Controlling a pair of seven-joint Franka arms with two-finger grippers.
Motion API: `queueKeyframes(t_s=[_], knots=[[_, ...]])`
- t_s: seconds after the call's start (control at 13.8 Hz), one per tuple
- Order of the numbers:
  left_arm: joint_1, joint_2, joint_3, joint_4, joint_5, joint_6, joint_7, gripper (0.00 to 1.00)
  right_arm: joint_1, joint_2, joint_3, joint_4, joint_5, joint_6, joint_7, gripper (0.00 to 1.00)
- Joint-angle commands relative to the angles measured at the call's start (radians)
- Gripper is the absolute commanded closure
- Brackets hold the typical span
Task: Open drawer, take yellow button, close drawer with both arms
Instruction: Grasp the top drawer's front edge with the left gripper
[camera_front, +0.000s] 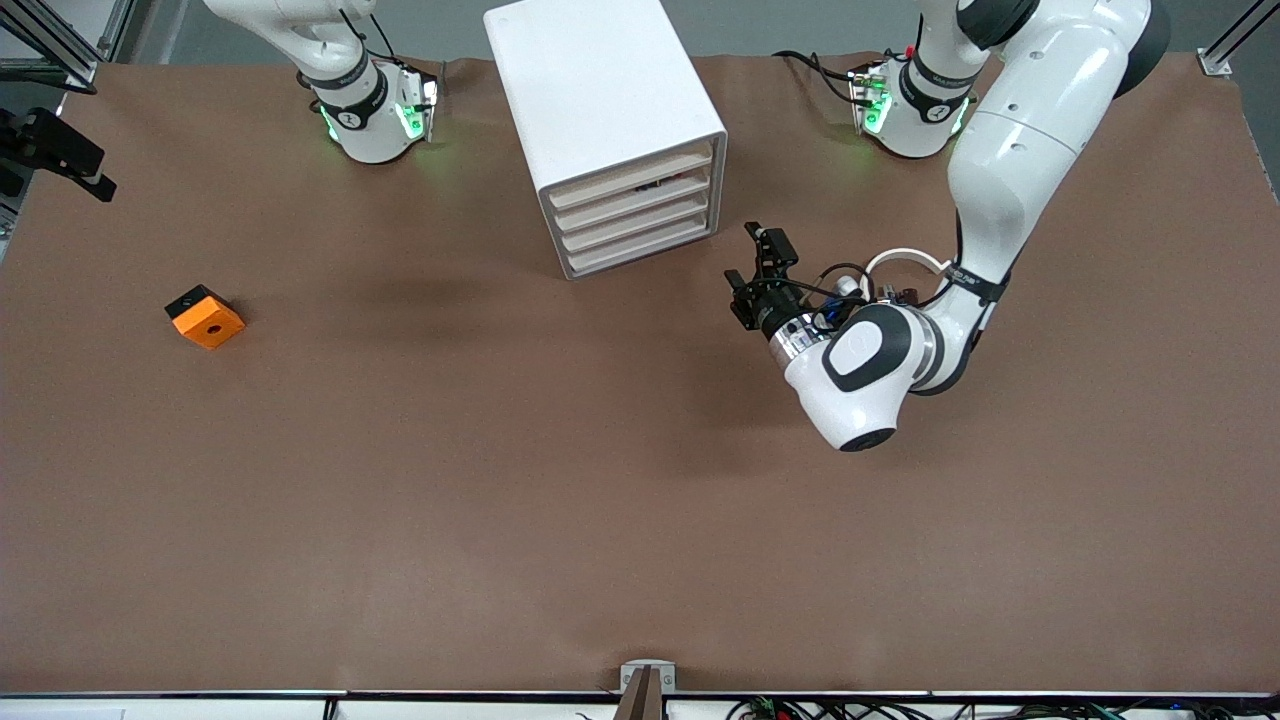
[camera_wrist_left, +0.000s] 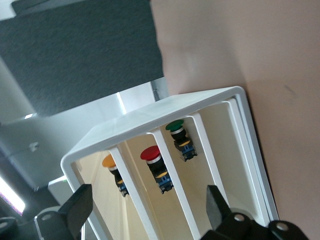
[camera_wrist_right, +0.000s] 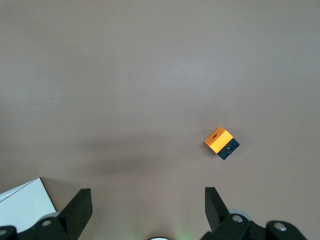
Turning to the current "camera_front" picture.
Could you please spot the orange and black button housing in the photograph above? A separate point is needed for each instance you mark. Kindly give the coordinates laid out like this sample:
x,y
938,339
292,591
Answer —
x,y
210,322

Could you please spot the aluminium frame profile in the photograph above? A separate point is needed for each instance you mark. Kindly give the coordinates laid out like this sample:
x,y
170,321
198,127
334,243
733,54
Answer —
x,y
1215,62
85,72

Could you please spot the dark brown small component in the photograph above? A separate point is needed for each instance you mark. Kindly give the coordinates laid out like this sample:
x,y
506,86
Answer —
x,y
905,295

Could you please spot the grey metal bracket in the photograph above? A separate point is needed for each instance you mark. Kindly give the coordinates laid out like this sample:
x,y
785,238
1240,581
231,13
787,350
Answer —
x,y
627,678

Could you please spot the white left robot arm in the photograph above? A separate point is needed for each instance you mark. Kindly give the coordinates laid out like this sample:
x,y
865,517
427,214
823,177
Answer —
x,y
1040,120

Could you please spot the silver arm base connector block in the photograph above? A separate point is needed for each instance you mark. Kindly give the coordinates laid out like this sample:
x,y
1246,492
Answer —
x,y
418,100
870,100

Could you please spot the white table edge rail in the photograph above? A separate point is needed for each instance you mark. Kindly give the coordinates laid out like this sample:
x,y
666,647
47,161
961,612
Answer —
x,y
200,708

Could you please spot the brown table mat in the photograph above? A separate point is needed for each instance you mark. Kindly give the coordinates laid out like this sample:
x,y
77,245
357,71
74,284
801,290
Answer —
x,y
500,500

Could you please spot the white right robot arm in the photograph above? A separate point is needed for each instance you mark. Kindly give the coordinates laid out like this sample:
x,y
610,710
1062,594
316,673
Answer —
x,y
350,110

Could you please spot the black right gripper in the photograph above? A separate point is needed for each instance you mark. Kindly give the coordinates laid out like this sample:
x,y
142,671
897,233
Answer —
x,y
50,143

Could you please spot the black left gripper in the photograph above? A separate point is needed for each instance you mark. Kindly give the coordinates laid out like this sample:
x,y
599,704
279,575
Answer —
x,y
772,306

